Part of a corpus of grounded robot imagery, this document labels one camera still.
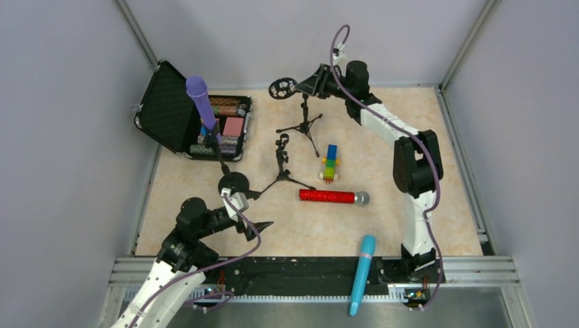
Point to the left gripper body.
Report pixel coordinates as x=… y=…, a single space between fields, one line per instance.
x=246 y=225

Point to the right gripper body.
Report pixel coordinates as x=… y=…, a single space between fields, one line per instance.
x=323 y=79

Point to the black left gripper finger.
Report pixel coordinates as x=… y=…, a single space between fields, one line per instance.
x=253 y=195
x=252 y=230

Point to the black round-base mic stand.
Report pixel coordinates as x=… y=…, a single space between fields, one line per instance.
x=235 y=181

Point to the red glitter microphone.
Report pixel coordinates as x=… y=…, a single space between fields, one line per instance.
x=360 y=198

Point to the purple microphone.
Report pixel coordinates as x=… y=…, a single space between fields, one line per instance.
x=197 y=90

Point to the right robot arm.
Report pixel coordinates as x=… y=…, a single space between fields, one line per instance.
x=417 y=164

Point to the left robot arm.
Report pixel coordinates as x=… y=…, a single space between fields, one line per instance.
x=183 y=259

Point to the black tripod stand with clip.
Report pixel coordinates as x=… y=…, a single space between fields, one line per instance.
x=282 y=158

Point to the red card deck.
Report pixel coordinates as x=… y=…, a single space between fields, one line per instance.
x=233 y=127

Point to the toy brick car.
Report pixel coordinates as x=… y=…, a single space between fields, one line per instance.
x=329 y=172

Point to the teal microphone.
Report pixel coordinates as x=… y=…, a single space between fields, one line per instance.
x=365 y=256

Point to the black poker chip case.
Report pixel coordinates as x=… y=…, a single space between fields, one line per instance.
x=169 y=117

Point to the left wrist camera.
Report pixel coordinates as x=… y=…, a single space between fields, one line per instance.
x=234 y=202

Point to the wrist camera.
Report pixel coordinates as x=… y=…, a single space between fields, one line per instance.
x=338 y=54
x=234 y=202

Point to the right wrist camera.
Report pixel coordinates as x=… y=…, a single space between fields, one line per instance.
x=338 y=54

